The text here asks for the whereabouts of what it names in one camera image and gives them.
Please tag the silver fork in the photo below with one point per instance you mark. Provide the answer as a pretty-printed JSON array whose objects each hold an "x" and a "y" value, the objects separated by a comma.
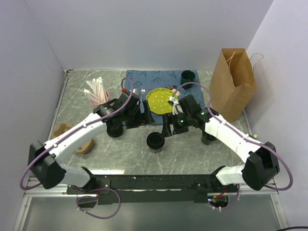
[{"x": 142, "y": 92}]

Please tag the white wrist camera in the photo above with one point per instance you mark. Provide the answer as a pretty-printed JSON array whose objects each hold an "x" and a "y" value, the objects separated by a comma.
[
  {"x": 127, "y": 91},
  {"x": 176, "y": 108}
]

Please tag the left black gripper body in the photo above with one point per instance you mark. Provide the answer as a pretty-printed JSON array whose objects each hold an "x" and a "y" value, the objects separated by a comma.
[{"x": 132, "y": 118}]

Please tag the brown paper bag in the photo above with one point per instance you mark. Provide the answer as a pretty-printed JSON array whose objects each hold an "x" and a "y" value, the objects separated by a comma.
[{"x": 233, "y": 83}]

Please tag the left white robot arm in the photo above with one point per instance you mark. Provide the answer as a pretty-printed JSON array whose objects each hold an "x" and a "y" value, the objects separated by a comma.
[{"x": 46, "y": 160}]

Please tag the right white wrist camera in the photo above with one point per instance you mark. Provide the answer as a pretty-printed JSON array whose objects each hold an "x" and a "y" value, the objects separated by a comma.
[{"x": 176, "y": 108}]

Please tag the pink straw holder cup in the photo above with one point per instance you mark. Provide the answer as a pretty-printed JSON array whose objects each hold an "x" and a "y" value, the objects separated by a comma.
[{"x": 96, "y": 104}]

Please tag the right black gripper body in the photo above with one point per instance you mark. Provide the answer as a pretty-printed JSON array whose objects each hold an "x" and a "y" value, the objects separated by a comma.
[{"x": 181, "y": 122}]

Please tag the brown cardboard cup carrier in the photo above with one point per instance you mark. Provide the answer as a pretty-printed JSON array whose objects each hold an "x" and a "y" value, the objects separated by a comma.
[{"x": 64, "y": 127}]

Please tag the dark green mug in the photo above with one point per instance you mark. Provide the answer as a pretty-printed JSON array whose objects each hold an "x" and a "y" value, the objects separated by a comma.
[{"x": 187, "y": 76}]

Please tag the black coffee cup lid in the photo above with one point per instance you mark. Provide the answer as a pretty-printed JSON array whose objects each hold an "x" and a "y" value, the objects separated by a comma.
[{"x": 155, "y": 140}]

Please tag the black cup stack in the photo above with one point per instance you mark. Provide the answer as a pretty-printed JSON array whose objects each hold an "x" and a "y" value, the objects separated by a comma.
[{"x": 207, "y": 139}]

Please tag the white wrapped straws bundle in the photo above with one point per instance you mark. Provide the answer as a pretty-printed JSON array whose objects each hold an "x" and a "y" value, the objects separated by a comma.
[{"x": 97, "y": 91}]

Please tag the dark transparent coffee cup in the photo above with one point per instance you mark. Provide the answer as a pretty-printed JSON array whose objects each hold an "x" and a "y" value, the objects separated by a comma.
[{"x": 156, "y": 150}]

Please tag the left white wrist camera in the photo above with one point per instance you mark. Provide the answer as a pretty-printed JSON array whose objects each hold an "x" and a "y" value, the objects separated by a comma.
[{"x": 127, "y": 91}]

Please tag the small cartoon figurine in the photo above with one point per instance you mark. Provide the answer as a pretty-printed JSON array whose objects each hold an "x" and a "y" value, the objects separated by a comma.
[{"x": 172, "y": 89}]

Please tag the yellow dotted plate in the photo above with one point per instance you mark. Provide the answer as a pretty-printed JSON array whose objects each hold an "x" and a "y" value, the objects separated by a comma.
[{"x": 158, "y": 101}]

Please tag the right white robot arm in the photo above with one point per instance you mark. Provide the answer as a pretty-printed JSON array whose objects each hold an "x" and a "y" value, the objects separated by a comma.
[{"x": 260, "y": 165}]

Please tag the stack of black lids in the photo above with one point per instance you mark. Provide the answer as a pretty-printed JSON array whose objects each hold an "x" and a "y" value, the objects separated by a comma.
[{"x": 115, "y": 133}]

